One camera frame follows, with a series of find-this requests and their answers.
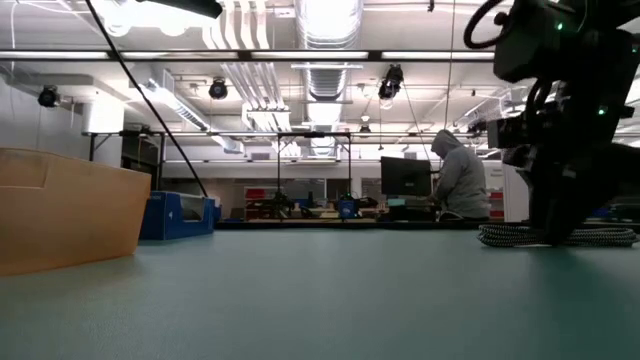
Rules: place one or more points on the blue cardboard box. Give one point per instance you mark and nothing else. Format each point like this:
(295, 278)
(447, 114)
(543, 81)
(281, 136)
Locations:
(167, 217)

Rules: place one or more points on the shelf with red bins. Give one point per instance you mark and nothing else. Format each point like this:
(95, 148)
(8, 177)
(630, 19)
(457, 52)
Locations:
(256, 197)

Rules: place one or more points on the blue bucket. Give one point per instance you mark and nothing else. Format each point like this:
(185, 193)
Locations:
(346, 209)

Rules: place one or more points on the black ceiling spot lamp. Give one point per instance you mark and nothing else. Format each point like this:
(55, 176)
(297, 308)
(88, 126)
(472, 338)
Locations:
(218, 89)
(48, 96)

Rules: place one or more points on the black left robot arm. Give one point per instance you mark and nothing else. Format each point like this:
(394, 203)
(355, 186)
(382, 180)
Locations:
(190, 6)

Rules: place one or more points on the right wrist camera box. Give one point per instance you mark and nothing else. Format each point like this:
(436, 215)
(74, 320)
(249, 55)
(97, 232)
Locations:
(507, 132)

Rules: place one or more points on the black computer monitor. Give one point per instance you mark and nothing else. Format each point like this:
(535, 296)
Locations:
(405, 176)

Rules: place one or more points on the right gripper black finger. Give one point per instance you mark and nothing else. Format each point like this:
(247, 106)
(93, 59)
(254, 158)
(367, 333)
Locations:
(577, 215)
(550, 220)

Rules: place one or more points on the silver ventilation duct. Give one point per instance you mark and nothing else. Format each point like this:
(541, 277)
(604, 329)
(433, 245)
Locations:
(327, 30)

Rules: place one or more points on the person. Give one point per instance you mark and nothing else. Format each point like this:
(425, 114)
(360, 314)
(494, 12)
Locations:
(462, 180)

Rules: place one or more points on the black hanging camera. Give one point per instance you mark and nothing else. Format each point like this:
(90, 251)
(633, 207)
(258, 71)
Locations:
(390, 82)

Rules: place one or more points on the white pillar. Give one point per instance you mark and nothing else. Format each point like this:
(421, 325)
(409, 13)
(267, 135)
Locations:
(511, 200)

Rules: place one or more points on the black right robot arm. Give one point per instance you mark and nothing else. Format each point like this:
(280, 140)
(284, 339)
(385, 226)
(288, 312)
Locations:
(565, 55)

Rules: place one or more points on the black shelving frame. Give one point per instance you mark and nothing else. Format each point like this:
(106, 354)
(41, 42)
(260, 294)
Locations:
(161, 160)

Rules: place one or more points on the orange plastic bin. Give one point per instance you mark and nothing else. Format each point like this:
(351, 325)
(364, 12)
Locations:
(65, 215)

